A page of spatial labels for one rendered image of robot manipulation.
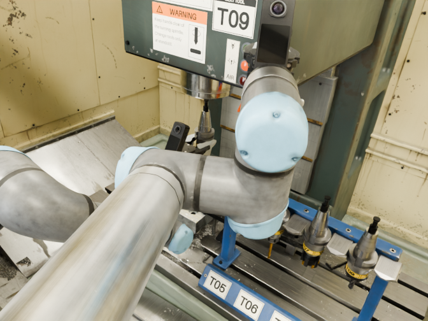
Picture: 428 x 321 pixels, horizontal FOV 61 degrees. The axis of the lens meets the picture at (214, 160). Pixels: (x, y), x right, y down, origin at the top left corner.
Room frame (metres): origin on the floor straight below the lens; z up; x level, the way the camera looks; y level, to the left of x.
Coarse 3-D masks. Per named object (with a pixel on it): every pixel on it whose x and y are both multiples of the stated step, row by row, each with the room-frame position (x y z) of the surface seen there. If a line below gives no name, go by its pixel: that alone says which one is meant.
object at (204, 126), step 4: (204, 112) 1.02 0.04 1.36; (208, 112) 1.02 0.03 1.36; (204, 116) 1.02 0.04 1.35; (208, 116) 1.02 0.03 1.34; (200, 120) 1.02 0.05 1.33; (204, 120) 1.01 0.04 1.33; (208, 120) 1.02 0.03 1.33; (200, 124) 1.02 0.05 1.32; (204, 124) 1.01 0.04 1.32; (208, 124) 1.02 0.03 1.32; (200, 128) 1.02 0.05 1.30; (204, 128) 1.01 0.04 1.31; (208, 128) 1.02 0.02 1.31; (204, 132) 1.01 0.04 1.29; (208, 132) 1.01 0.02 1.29
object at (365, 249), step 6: (366, 228) 0.61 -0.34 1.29; (366, 234) 0.60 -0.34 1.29; (372, 234) 0.59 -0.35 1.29; (360, 240) 0.60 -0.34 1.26; (366, 240) 0.59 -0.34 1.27; (372, 240) 0.59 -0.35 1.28; (360, 246) 0.60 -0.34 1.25; (366, 246) 0.59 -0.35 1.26; (372, 246) 0.59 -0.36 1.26; (354, 252) 0.60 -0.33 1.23; (360, 252) 0.59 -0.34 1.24; (366, 252) 0.59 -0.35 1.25; (372, 252) 0.59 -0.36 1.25; (360, 258) 0.59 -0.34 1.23; (366, 258) 0.58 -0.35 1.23; (372, 258) 0.59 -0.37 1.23
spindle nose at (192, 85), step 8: (184, 72) 0.98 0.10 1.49; (184, 80) 0.98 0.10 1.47; (192, 80) 0.96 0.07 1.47; (200, 80) 0.95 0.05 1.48; (208, 80) 0.95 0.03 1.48; (184, 88) 0.99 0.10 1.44; (192, 88) 0.96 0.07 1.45; (200, 88) 0.95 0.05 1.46; (208, 88) 0.95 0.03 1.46; (216, 88) 0.96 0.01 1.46; (224, 88) 0.97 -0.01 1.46; (232, 88) 1.01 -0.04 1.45; (192, 96) 0.96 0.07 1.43; (200, 96) 0.96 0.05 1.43; (208, 96) 0.95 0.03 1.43; (216, 96) 0.96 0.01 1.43; (224, 96) 0.97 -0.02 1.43
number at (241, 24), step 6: (234, 6) 0.74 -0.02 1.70; (234, 12) 0.74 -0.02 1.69; (240, 12) 0.74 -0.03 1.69; (246, 12) 0.73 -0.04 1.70; (252, 12) 0.72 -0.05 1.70; (228, 18) 0.75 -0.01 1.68; (234, 18) 0.74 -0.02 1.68; (240, 18) 0.73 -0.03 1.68; (246, 18) 0.73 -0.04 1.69; (228, 24) 0.75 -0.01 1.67; (234, 24) 0.74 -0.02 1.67; (240, 24) 0.73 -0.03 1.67; (246, 24) 0.73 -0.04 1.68; (234, 30) 0.74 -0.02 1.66; (240, 30) 0.73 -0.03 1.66; (246, 30) 0.73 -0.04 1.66
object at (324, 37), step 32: (128, 0) 0.92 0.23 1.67; (320, 0) 0.78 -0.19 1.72; (352, 0) 0.95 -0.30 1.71; (384, 0) 1.21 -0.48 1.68; (128, 32) 0.92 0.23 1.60; (224, 32) 0.76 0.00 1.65; (256, 32) 0.71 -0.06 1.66; (320, 32) 0.81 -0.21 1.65; (352, 32) 1.01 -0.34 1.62; (192, 64) 0.80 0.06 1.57; (224, 64) 0.75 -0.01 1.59; (320, 64) 0.85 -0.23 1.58
